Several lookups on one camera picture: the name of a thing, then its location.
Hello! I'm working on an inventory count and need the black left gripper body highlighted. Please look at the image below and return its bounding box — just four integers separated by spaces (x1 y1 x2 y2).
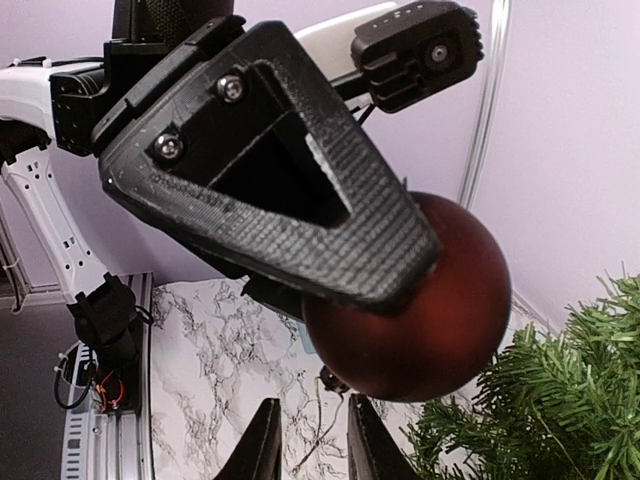
91 15 246 155

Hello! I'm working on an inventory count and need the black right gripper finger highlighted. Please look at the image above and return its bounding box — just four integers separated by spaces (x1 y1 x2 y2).
214 398 282 480
189 244 310 320
97 21 440 312
347 394 420 480

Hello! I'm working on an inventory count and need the dark red ball ornament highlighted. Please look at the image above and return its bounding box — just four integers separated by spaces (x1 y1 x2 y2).
302 192 512 403

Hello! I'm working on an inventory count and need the small green christmas tree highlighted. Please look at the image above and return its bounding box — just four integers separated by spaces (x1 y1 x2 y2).
406 274 639 479

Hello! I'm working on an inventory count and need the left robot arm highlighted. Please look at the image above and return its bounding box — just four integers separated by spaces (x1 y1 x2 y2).
1 1 482 322

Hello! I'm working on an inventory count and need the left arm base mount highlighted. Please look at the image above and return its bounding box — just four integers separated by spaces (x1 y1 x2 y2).
53 272 154 414

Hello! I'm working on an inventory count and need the left aluminium frame post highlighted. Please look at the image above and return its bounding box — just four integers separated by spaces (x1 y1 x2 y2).
457 0 513 209

